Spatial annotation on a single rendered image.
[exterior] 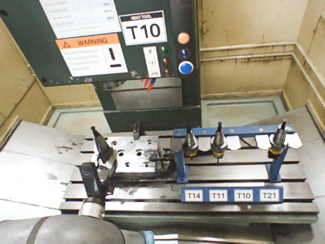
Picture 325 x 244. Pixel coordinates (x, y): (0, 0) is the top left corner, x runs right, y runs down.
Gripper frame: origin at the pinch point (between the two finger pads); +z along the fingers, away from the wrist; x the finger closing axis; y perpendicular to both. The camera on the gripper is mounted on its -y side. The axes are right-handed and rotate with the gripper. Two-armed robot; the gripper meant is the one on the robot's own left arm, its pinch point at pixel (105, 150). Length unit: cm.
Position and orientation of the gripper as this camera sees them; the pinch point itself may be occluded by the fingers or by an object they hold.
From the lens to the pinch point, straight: 87.9
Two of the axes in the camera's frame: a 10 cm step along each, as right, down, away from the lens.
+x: 9.9, -0.5, -1.5
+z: 0.7, -7.3, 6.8
